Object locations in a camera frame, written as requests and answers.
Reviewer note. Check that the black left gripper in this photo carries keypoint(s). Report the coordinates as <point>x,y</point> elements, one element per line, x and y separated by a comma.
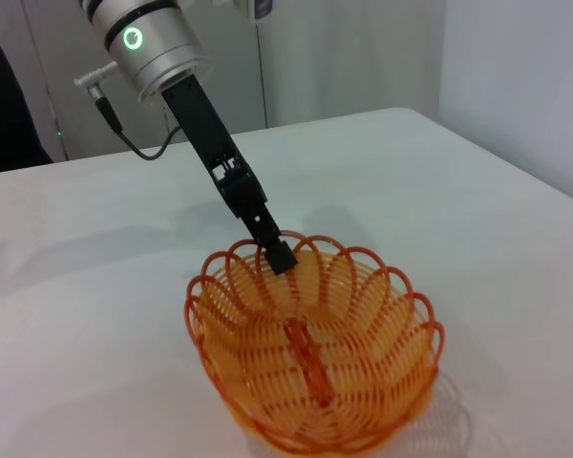
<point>200,124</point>

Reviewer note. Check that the white wall-mounted device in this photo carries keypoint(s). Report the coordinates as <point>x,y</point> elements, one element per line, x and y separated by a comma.
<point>260,9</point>

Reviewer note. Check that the orange plastic woven basket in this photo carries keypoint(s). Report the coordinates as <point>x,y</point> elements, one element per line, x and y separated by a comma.
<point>315,353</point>

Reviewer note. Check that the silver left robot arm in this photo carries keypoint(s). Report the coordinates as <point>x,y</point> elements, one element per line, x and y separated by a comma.
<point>148,43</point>

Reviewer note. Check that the black background object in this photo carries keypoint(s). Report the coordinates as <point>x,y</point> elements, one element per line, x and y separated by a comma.
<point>7,114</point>

